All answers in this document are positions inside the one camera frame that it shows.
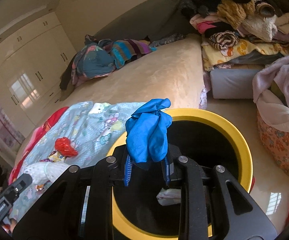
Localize hello kitty blue quilt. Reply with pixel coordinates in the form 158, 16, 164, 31
9, 101, 143, 221

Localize dark brown garment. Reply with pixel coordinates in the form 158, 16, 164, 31
59, 60, 77, 90

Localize cream white wardrobe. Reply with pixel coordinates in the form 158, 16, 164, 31
0, 12, 76, 137

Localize grey bed headboard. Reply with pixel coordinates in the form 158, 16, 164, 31
95, 0, 195, 41

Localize grey storage box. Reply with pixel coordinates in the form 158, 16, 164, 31
210, 69, 260, 99

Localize red pink blanket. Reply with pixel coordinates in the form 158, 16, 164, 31
8, 107, 68, 185

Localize lavender towel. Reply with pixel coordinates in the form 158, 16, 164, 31
252, 55, 289, 132

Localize striped colourful garment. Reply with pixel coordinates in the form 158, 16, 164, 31
110, 39, 157, 69

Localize blue floral crumpled clothes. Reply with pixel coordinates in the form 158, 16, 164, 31
71, 35, 116, 87

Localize yellow white snack wrapper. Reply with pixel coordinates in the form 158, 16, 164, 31
46, 151, 66, 163

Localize pink hello kitty door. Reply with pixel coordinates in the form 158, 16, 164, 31
0, 104, 25, 153

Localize pile of clothes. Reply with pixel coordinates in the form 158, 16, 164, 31
179, 0, 289, 72

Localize beige bed mattress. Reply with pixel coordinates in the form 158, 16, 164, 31
16, 34, 204, 161

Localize floral laundry basket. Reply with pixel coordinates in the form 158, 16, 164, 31
257, 112, 289, 176

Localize orange candy wrapper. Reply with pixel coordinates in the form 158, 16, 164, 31
35, 184, 45, 192

